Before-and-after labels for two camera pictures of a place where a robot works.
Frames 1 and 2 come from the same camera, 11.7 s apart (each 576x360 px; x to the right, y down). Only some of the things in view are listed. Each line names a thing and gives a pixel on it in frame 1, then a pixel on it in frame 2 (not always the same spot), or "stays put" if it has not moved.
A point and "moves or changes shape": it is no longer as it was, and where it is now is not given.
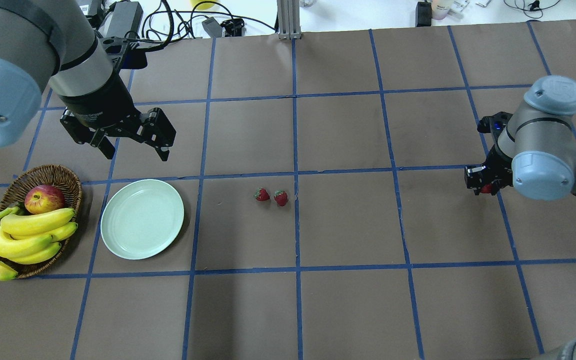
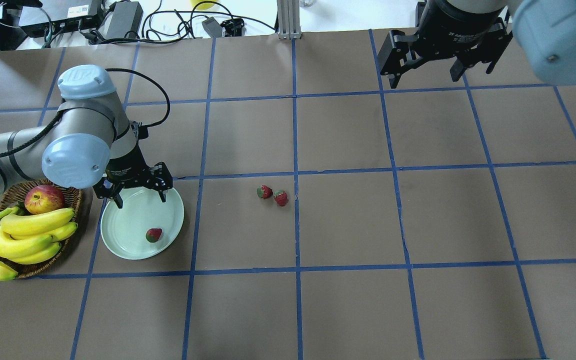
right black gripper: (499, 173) → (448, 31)
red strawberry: (281, 197) stays put
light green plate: (139, 218) stays put
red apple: (43, 198) stays put
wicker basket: (14, 196) stays put
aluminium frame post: (288, 19) stays put
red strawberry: (261, 194) moves or changes shape
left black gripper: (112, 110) → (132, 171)
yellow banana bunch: (22, 239) stays put
